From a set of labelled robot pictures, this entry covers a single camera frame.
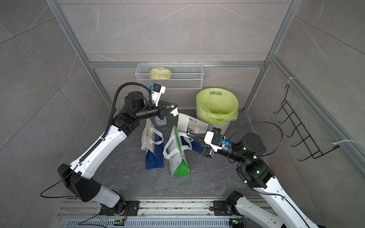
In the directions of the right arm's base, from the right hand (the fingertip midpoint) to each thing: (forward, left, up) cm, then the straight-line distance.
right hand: (191, 132), depth 48 cm
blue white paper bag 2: (+24, +1, -26) cm, 36 cm away
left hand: (+19, +6, -4) cm, 21 cm away
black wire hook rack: (-1, -52, -14) cm, 54 cm away
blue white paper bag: (+13, +21, -26) cm, 36 cm away
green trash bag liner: (+44, -20, -30) cm, 57 cm away
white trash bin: (+30, -26, -38) cm, 55 cm away
